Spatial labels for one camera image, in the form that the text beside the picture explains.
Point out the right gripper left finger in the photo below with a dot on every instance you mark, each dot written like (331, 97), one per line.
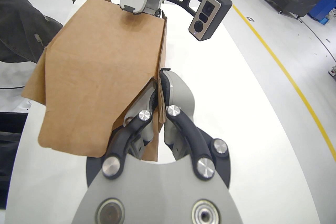
(119, 139)

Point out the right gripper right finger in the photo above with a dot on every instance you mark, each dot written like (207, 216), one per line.
(181, 104)

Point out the small brown carton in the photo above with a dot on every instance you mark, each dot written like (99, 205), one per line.
(99, 64)

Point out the person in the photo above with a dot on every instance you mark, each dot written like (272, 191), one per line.
(21, 20)

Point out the blue plastic crate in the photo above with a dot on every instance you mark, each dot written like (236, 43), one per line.
(324, 8)

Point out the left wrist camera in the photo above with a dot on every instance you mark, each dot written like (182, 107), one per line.
(210, 15)

